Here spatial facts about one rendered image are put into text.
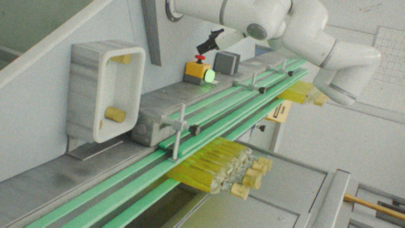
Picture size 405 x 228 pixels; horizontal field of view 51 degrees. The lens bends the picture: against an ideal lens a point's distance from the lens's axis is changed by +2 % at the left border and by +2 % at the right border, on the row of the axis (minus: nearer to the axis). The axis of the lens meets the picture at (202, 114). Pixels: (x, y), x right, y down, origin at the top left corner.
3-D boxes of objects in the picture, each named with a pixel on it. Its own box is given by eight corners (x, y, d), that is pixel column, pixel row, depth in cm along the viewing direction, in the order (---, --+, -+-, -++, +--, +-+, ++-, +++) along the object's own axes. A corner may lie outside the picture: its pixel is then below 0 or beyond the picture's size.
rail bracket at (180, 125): (149, 154, 116) (188, 170, 111) (157, 97, 110) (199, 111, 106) (154, 151, 118) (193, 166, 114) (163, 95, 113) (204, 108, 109)
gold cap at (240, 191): (228, 196, 114) (243, 202, 113) (231, 185, 113) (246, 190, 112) (233, 191, 117) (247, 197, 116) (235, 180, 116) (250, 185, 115)
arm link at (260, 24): (216, 9, 111) (273, 25, 106) (237, -23, 117) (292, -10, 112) (219, 35, 120) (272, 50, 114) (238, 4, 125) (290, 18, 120)
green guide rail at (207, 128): (157, 146, 119) (182, 155, 117) (158, 143, 119) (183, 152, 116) (297, 68, 273) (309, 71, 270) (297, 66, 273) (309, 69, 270)
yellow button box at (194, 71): (182, 80, 153) (200, 85, 150) (185, 60, 150) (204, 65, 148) (190, 77, 159) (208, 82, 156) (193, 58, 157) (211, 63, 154)
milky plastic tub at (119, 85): (66, 135, 102) (94, 146, 99) (72, 43, 95) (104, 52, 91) (110, 118, 117) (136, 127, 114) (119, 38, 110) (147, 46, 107)
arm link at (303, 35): (330, 54, 107) (349, 11, 114) (247, 10, 108) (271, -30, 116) (314, 73, 116) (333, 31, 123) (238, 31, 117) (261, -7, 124)
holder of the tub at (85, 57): (63, 153, 104) (88, 164, 101) (71, 44, 95) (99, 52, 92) (107, 135, 119) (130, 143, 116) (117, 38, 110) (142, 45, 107)
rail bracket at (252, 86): (230, 85, 165) (262, 95, 161) (234, 68, 163) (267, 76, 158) (234, 84, 169) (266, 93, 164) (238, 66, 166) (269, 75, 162)
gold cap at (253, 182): (242, 189, 119) (255, 191, 116) (240, 177, 118) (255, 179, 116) (247, 185, 122) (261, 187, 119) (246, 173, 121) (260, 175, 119)
